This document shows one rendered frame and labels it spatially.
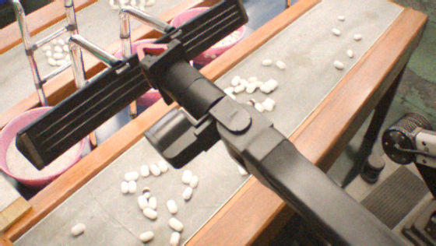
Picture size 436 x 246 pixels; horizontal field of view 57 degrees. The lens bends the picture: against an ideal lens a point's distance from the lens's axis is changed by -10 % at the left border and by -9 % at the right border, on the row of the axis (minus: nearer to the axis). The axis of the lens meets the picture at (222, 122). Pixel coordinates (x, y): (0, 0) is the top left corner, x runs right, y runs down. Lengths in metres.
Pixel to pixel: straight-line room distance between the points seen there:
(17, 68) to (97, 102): 0.76
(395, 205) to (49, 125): 1.14
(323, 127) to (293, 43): 0.43
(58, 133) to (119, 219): 0.35
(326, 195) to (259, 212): 0.53
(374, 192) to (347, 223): 1.03
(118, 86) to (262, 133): 0.37
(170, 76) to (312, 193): 0.27
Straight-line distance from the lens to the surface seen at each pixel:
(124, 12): 1.01
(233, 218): 1.02
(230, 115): 0.57
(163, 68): 0.66
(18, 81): 1.49
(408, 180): 1.62
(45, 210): 1.08
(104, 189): 1.11
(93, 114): 0.81
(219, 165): 1.14
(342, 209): 0.51
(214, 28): 1.00
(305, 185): 0.52
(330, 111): 1.30
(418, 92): 2.85
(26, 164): 1.22
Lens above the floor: 1.63
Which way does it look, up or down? 46 degrees down
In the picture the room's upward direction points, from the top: 5 degrees clockwise
